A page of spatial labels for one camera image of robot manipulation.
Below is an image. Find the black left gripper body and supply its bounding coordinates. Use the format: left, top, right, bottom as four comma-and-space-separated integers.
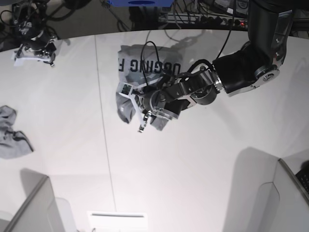
137, 89, 191, 120

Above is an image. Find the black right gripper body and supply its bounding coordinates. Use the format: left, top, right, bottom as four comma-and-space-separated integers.
23, 31, 57, 54

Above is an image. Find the grey T-shirt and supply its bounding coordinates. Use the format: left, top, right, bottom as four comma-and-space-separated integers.
116, 44, 183, 124

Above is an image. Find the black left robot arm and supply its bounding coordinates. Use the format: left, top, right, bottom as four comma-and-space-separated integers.
140, 0, 296, 120

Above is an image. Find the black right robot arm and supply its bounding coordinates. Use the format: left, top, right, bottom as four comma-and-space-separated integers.
0, 0, 58, 67

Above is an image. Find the black power strip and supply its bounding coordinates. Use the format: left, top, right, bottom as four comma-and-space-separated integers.
158, 13, 233, 27

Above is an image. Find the blue box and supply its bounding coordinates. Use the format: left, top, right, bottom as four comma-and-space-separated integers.
107, 0, 174, 7

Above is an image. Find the crumpled grey garment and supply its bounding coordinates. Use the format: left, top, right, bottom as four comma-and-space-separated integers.
0, 105, 34, 160

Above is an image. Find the grey right partition panel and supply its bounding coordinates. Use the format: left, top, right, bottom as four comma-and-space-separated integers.
223, 159, 309, 232

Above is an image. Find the grey partition panel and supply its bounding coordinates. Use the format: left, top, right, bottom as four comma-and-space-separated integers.
223, 159, 309, 232
0, 174, 78, 232

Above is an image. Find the grey left partition panel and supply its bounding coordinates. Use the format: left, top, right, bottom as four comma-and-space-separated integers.
0, 174, 78, 232

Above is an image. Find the black keyboard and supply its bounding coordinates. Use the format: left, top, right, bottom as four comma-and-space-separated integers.
296, 169, 309, 193

